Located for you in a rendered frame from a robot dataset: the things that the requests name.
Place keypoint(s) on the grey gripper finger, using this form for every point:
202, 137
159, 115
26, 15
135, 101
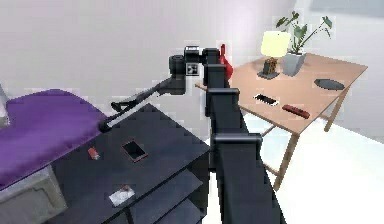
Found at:
133, 99
123, 116

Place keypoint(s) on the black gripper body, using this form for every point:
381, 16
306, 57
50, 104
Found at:
176, 78

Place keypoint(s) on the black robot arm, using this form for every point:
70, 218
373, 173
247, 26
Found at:
233, 146

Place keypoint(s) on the black shelf stand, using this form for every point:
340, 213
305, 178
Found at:
140, 166

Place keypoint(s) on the red framed phone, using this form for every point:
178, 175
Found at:
134, 150

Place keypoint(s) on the small red box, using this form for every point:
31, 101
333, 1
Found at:
93, 153

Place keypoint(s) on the red bottle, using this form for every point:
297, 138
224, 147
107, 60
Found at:
227, 65

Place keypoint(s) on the small grey card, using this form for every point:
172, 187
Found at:
121, 195

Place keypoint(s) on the purple bed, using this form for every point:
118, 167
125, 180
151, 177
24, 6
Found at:
36, 140

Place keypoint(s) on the white phone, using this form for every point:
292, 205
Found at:
266, 99

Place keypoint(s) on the yellow table lamp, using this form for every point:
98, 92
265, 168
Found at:
274, 50

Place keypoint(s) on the wooden table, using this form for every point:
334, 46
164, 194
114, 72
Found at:
293, 96

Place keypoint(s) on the green house plant grey pot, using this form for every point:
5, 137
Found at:
296, 50

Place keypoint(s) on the red remote control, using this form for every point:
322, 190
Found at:
296, 111

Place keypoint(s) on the black oval dish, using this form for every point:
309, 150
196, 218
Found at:
329, 84

